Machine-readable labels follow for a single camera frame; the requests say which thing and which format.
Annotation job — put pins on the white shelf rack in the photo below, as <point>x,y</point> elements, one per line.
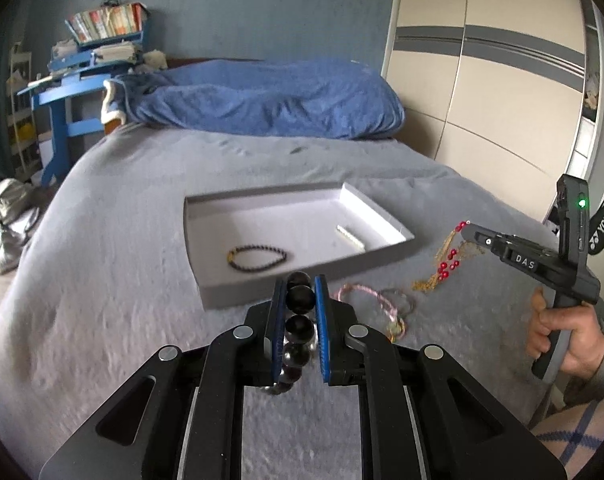
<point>19,110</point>

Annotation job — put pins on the person's plaid clothing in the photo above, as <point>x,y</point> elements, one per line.
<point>572,440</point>

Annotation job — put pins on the yellow bag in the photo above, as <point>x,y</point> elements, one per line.
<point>24,133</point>

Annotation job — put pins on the grey cardboard tray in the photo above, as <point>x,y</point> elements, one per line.
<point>282,215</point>

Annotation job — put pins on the grey bag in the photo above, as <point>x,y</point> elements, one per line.
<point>9,210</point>

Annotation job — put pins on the white plush toy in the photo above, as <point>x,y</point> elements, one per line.
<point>154,60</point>

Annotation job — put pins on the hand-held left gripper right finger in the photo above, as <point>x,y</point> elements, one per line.
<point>322,332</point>

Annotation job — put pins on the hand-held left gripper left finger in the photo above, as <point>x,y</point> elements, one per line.
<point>278,332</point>

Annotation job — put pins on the row of books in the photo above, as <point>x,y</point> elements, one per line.
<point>106,20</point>

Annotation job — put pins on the person's right hand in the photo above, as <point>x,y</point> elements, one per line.
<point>587,335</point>

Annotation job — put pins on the stack of papers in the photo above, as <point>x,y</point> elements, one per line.
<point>114,54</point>

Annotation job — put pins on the blue fleece blanket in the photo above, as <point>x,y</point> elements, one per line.
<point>282,100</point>

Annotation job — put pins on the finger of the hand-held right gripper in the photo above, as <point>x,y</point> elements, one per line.
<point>489,241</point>

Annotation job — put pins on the thin charm bangle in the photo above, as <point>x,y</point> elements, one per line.
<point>411,305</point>

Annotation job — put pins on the blue desk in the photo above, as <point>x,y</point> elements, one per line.
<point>56,125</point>

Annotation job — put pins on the beige grey wardrobe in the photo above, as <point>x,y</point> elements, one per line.
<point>507,85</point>

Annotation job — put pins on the grey bedspread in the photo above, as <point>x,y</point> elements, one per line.
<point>131,260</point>

